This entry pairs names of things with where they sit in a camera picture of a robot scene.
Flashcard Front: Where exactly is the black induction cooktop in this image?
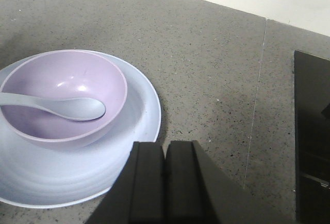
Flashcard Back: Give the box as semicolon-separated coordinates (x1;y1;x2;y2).
294;50;329;223

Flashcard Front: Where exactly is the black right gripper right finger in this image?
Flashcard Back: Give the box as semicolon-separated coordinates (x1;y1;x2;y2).
166;141;294;223

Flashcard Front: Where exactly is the light blue plastic spoon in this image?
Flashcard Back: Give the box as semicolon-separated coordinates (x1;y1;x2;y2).
1;92;106;121

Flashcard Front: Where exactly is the light blue plastic plate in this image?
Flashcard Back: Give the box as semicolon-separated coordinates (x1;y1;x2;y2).
1;55;161;209

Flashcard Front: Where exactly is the purple plastic bowl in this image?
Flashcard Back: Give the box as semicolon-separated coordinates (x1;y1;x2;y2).
1;50;127;150

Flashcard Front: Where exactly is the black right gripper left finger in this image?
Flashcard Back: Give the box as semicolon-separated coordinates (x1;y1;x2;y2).
87;142;164;223

